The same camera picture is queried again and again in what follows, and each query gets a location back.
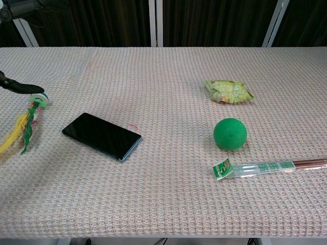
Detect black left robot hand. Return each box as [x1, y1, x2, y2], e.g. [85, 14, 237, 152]
[0, 70, 45, 95]

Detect black smartphone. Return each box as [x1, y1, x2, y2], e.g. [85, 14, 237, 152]
[61, 112, 143, 162]

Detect feather shuttlecock toy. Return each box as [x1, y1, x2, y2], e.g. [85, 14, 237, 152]
[0, 92, 49, 156]

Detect pink waffle-weave tablecloth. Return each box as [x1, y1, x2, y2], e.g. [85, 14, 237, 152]
[0, 46, 327, 238]

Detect crumpled green snack packet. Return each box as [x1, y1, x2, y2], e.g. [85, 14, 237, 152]
[204, 79, 255, 105]

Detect green foam ball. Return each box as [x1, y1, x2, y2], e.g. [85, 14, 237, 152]
[213, 117, 248, 150]

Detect chopsticks in green plastic sleeve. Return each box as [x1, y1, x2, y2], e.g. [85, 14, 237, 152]
[212, 157, 327, 181]

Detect white metal frame post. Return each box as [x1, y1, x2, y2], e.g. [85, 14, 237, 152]
[262, 0, 291, 47]
[149, 0, 164, 47]
[12, 18, 39, 47]

